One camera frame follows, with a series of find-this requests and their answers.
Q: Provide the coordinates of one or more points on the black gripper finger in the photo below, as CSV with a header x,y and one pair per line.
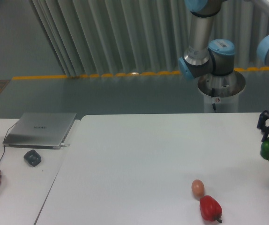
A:
x,y
265,132

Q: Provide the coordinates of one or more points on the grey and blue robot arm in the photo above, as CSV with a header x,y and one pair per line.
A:
x,y
214,61

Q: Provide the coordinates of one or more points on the red bell pepper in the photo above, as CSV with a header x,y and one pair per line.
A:
x,y
210,209

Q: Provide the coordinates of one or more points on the brown egg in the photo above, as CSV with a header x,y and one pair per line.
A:
x,y
198,188

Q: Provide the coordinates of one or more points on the pleated grey curtain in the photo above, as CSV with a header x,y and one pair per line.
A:
x,y
97,37

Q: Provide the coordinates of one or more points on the silver closed laptop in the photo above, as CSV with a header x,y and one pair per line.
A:
x,y
40,130

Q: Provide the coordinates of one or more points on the small black gadget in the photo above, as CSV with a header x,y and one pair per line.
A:
x,y
32,158

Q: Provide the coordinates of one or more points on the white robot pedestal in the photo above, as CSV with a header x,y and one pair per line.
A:
x,y
221,93

